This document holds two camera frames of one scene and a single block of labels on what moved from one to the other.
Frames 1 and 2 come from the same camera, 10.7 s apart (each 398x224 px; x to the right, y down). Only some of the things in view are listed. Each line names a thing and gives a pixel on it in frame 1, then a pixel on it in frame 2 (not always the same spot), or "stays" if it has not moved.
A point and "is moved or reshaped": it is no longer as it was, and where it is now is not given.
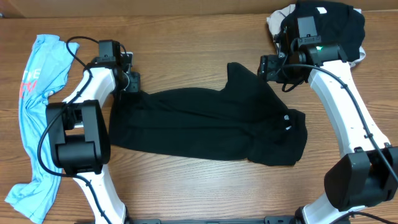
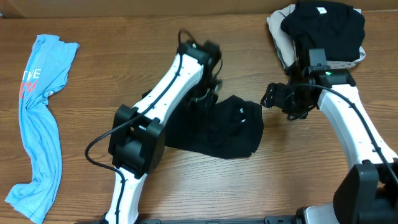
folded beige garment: x=274 y=21 stays
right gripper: x=268 y=72 → x=275 y=96
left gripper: x=135 y=86 → x=209 y=105
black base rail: x=273 y=219 stays
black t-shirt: x=245 y=118 is moved or reshaped
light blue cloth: x=43 y=73 stays
